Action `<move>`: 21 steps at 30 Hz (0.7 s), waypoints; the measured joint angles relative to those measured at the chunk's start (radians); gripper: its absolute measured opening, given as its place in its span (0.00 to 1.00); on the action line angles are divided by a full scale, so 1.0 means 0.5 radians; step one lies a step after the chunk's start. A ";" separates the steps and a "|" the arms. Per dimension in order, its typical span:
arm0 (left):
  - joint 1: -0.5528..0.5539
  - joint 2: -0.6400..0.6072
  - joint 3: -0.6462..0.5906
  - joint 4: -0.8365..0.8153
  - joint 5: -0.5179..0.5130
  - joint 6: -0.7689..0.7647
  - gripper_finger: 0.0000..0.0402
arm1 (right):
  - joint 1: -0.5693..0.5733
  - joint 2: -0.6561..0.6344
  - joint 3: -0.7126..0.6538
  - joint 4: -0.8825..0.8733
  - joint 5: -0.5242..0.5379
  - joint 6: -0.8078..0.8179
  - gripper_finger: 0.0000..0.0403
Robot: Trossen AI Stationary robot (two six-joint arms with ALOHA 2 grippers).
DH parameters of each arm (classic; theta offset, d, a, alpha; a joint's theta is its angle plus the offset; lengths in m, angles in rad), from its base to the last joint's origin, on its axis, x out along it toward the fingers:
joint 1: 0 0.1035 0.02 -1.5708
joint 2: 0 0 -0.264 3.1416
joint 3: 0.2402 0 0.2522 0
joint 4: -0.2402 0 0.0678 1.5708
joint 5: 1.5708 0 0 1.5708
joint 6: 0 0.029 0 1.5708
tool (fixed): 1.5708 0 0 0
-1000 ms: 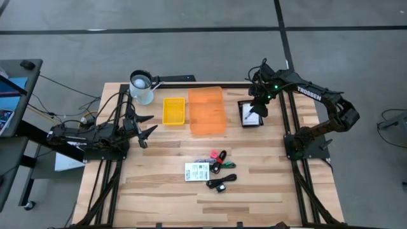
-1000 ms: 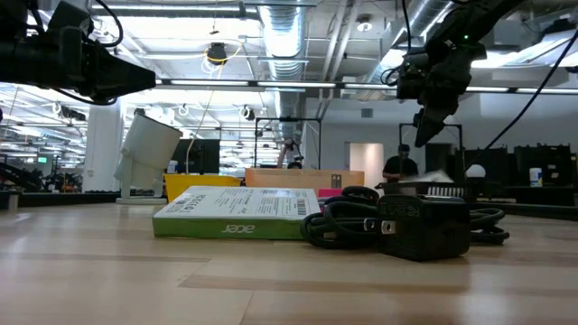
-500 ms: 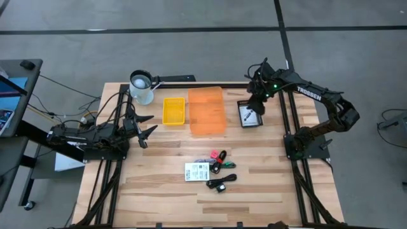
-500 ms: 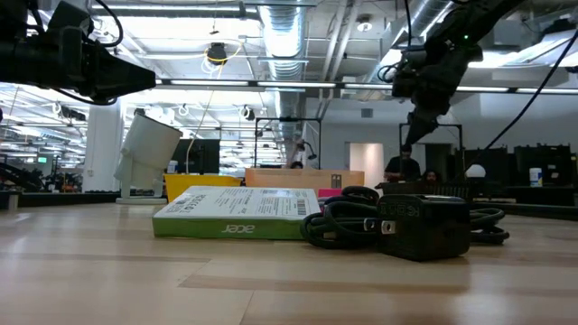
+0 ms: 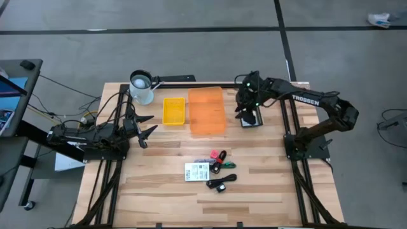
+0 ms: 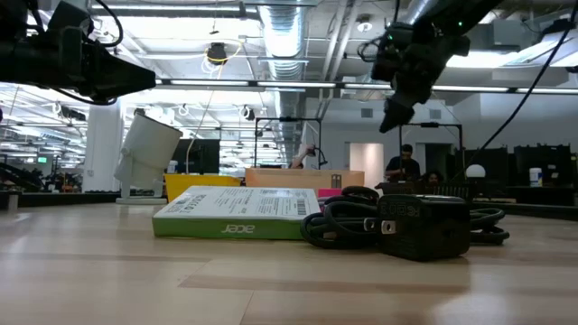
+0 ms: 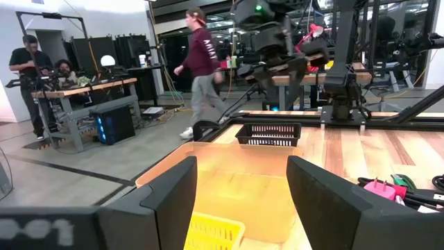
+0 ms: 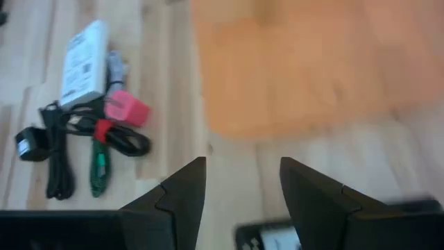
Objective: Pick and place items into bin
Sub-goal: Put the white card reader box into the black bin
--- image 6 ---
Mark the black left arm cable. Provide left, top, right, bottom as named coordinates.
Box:
left=92, top=0, right=125, bottom=49

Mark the black cabinet row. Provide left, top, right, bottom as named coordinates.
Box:
left=463, top=144, right=575, bottom=189

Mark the person's forearm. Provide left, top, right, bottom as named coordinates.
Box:
left=288, top=144, right=317, bottom=171

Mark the wide silver ventilation duct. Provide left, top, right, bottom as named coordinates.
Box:
left=257, top=0, right=309, bottom=169

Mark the slanted silver ventilation duct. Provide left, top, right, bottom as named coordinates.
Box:
left=396, top=0, right=434, bottom=26

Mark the black slotted plastic bin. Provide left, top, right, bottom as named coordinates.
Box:
left=376, top=180, right=474, bottom=203

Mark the yellow plastic bin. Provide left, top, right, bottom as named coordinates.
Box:
left=164, top=173, right=243, bottom=203

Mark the black overhead camera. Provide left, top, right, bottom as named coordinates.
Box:
left=206, top=42, right=228, bottom=65

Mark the overhead frame light bar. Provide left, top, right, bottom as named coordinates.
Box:
left=153, top=78, right=578, bottom=95

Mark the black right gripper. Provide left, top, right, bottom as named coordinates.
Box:
left=369, top=20, right=471, bottom=135

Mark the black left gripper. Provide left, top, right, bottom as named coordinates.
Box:
left=58, top=26, right=157, bottom=104

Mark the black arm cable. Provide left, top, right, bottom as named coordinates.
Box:
left=92, top=0, right=125, bottom=49
left=451, top=4, right=578, bottom=181

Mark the orange translucent plastic bin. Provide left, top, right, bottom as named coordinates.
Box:
left=245, top=168, right=366, bottom=191

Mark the black power adapter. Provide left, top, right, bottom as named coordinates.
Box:
left=376, top=193, right=472, bottom=263

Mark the black background rig frame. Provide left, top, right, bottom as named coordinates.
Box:
left=254, top=116, right=323, bottom=169
left=398, top=122, right=464, bottom=175

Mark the person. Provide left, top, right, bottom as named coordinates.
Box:
left=384, top=144, right=422, bottom=183
left=422, top=170, right=446, bottom=186

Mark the white green Acer box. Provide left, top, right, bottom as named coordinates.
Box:
left=152, top=184, right=322, bottom=241

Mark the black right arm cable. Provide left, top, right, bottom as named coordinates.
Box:
left=451, top=4, right=578, bottom=181

